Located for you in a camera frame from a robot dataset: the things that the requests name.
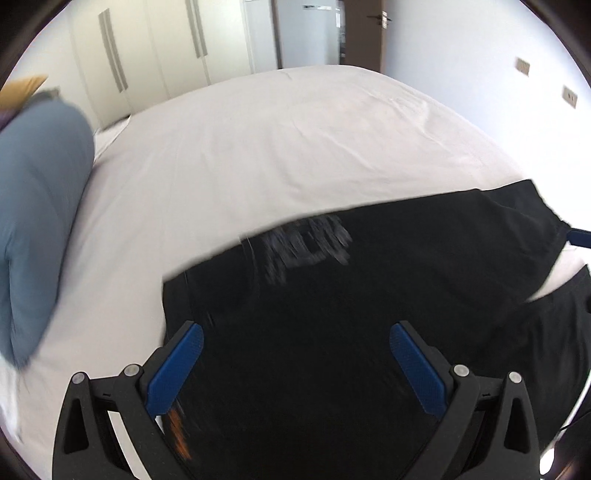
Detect wall socket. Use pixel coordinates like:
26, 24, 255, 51
515, 58, 531, 76
562, 86, 578, 108

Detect wall socket far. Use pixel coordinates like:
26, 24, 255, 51
515, 58, 531, 76

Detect cream wardrobe with handles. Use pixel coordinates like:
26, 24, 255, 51
10, 0, 277, 129

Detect black jeans pant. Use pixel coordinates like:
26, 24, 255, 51
162, 181, 568, 479

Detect mustard yellow pillow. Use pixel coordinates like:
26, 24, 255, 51
0, 75, 48, 110

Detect brown wooden door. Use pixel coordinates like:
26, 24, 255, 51
344, 0, 391, 73

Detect person's black trousers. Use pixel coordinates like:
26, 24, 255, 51
525, 267, 590, 449

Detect white bed sheet mattress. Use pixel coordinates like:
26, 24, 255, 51
1, 66, 558, 479

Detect wall socket near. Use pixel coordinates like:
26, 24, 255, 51
562, 86, 578, 108

